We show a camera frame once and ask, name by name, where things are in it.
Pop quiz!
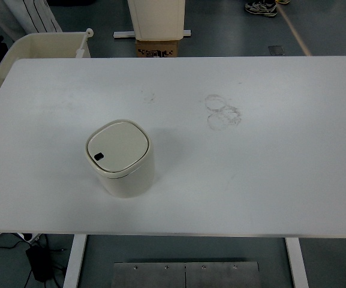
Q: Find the white metal foot bar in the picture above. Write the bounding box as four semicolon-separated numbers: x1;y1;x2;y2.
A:
113;29;192;39

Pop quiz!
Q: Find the small cream lidded trash bin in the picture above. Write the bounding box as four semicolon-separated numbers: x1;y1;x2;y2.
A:
85;119;155;199

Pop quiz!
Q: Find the grey metal plate with screws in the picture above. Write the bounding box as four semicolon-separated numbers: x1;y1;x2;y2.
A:
113;262;261;288

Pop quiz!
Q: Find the cream plastic crate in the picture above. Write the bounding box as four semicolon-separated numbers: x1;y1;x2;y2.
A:
0;32;92;91

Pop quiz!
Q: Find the white fabric with black stripes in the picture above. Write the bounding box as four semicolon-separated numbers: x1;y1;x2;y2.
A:
0;0;63;41

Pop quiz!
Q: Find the white table leg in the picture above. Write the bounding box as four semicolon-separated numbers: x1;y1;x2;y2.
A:
285;238;310;288
62;235;88;288

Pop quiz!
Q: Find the white power strip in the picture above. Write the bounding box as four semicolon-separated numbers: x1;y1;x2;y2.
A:
16;233;40;242

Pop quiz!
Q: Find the black cable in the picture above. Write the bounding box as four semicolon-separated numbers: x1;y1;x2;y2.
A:
0;233;68;288

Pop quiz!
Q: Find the grey floor outlet cover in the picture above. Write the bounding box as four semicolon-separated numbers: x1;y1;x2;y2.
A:
267;45;286;56

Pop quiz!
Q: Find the black power adapter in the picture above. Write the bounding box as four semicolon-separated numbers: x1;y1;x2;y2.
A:
25;244;55;283

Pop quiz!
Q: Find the white plastic scoop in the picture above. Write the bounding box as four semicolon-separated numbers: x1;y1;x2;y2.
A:
75;28;95;58

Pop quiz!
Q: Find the brown cardboard box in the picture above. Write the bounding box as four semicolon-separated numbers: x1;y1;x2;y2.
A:
135;40;179;58

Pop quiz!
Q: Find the large white plastic bin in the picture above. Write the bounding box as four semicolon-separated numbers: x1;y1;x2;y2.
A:
127;0;187;41

